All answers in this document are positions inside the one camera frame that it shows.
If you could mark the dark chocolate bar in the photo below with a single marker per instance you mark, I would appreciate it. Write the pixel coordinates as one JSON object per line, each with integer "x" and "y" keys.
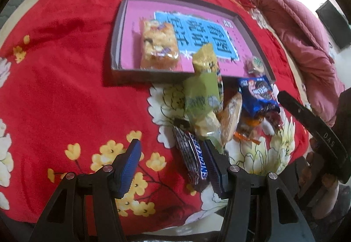
{"x": 192, "y": 154}

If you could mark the green snack packet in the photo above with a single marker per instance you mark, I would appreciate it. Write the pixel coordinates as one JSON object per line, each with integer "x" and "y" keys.
{"x": 200, "y": 94}

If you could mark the red snack packet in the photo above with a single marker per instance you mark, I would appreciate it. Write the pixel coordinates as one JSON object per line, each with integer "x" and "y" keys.
{"x": 274, "y": 120}

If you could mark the rice cracker snack packet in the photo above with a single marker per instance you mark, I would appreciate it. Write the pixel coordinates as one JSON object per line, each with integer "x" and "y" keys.
{"x": 159, "y": 44}

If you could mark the orange snack packet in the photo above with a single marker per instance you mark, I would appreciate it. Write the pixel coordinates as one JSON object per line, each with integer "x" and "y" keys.
{"x": 248, "y": 128}

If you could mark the person's right hand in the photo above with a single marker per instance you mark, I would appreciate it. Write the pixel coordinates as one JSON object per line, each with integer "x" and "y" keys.
{"x": 326, "y": 184}

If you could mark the black television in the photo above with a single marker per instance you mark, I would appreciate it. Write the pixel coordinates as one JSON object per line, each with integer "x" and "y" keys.
{"x": 333, "y": 24}

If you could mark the pink-lined cardboard box tray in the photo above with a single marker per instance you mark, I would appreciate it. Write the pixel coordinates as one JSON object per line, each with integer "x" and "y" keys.
{"x": 137, "y": 11}

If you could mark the small round cake packet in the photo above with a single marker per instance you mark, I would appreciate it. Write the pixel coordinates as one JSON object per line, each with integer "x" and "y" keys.
{"x": 255, "y": 65}

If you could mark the red floral blanket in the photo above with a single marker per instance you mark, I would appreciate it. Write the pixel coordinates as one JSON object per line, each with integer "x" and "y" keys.
{"x": 68, "y": 80}

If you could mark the pink quilt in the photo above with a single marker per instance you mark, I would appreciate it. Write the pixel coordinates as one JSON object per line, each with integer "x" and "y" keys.
{"x": 288, "y": 25}

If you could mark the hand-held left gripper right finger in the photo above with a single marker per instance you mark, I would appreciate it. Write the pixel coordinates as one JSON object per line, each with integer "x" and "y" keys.
{"x": 212, "y": 173}

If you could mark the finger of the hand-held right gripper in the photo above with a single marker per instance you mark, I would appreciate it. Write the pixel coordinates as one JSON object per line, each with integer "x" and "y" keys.
{"x": 292, "y": 106}

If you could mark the blue cookie packet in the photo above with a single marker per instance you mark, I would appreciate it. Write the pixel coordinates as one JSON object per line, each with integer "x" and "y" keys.
{"x": 257, "y": 91}

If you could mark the brown bun packet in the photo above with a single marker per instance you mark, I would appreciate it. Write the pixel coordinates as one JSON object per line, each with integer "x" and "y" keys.
{"x": 230, "y": 118}

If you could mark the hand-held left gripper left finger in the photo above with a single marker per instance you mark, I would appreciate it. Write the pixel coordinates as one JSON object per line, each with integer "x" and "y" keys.
{"x": 130, "y": 168}

